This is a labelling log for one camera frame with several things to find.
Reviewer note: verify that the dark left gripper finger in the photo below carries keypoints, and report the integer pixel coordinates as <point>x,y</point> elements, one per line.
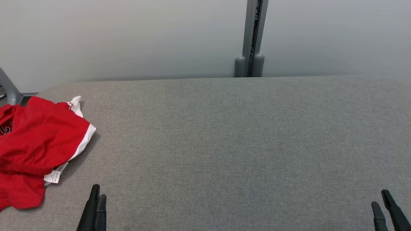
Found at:
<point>90,211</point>
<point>101,215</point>

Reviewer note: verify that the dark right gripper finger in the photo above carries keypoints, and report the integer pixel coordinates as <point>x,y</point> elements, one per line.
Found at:
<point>396,218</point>
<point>380,221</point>

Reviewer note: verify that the red shorts with white stripe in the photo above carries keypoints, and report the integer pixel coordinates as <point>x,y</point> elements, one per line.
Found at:
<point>48,134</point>

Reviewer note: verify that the red white basketball jersey shirt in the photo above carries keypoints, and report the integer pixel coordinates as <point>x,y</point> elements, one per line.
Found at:
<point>7,117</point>

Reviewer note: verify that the grey fabric padded surface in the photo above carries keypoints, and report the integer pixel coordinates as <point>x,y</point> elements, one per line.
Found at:
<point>240,154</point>

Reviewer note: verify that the grey metal frame leg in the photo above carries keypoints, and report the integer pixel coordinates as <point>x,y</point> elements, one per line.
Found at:
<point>9,88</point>

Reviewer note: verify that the grey metal vertical post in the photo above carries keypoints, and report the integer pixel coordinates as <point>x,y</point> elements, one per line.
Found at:
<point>248,32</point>

